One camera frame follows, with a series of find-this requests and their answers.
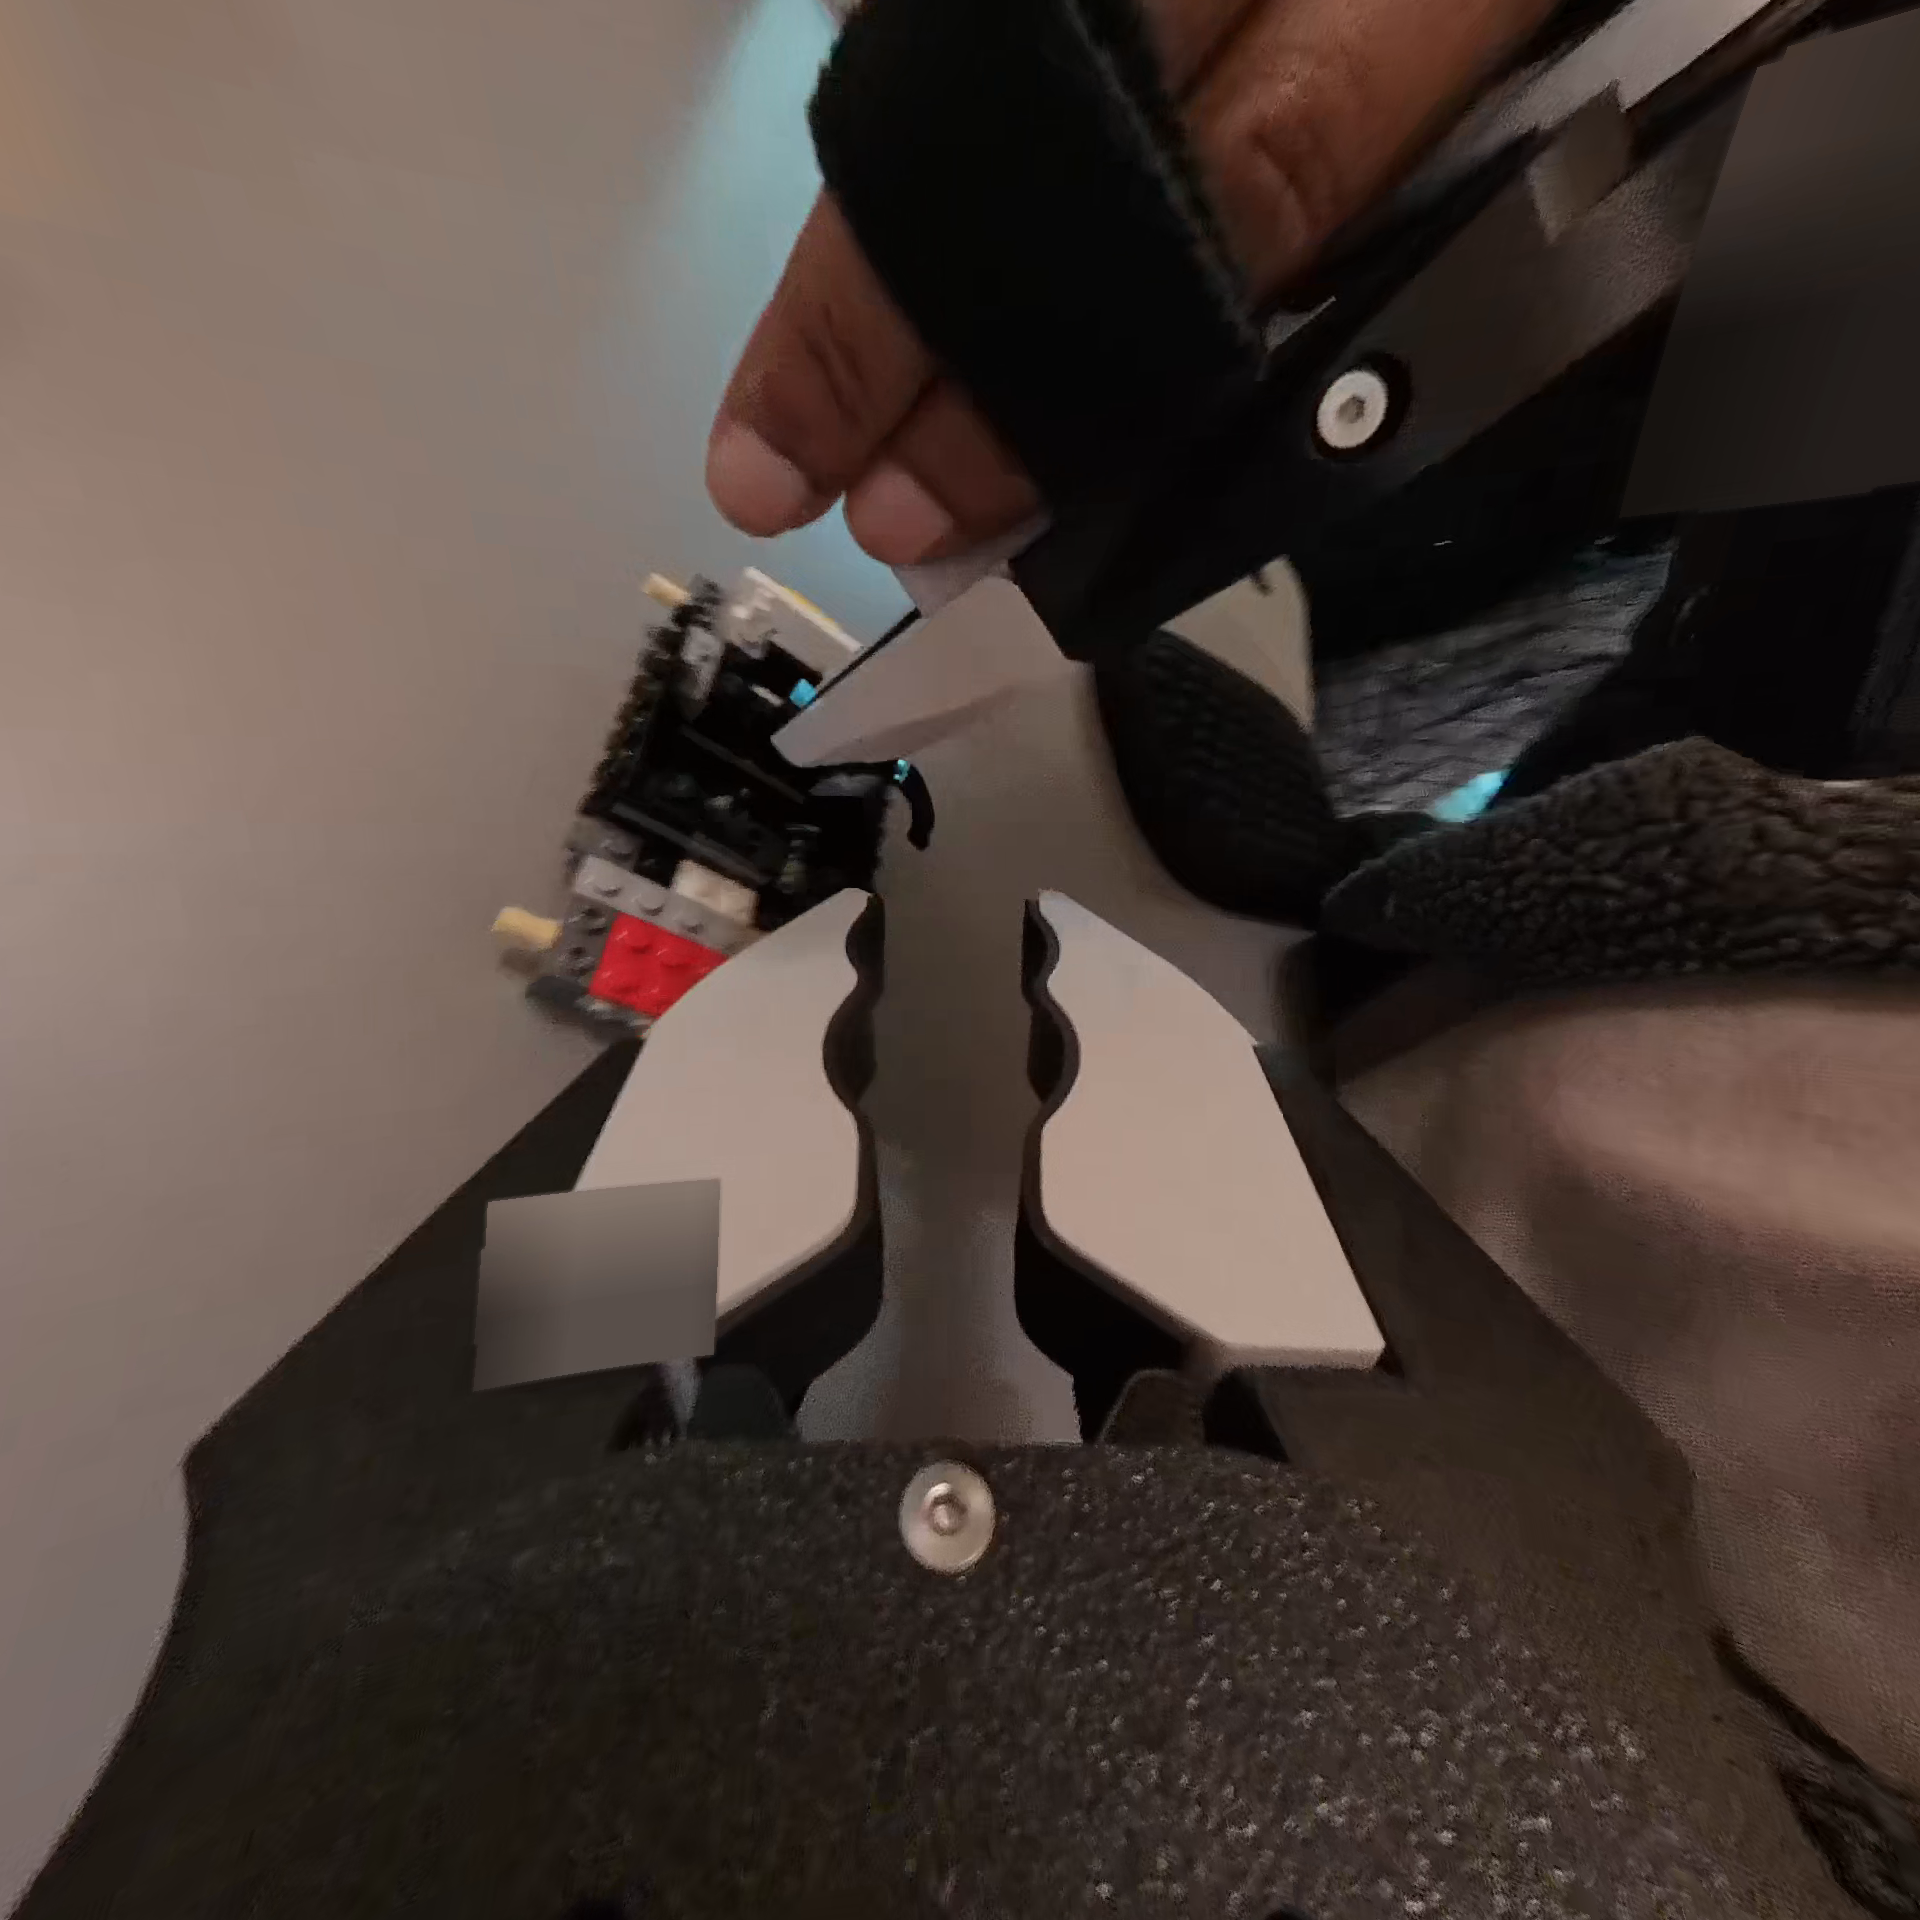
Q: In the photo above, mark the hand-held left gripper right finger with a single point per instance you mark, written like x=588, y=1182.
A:
x=1185, y=1155

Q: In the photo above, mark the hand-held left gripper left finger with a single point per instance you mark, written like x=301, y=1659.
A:
x=736, y=1079

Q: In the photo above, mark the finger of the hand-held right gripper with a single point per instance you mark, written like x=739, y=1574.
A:
x=929, y=676
x=969, y=559

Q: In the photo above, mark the toy brick car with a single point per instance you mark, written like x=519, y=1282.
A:
x=707, y=811

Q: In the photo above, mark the grey desk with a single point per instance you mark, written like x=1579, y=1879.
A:
x=301, y=748

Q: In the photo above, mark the person's right hand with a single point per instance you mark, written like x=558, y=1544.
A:
x=842, y=420

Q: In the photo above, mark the beige cloth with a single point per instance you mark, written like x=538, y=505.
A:
x=1650, y=1200

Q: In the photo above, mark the black fleece jacket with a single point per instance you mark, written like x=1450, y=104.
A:
x=1617, y=872

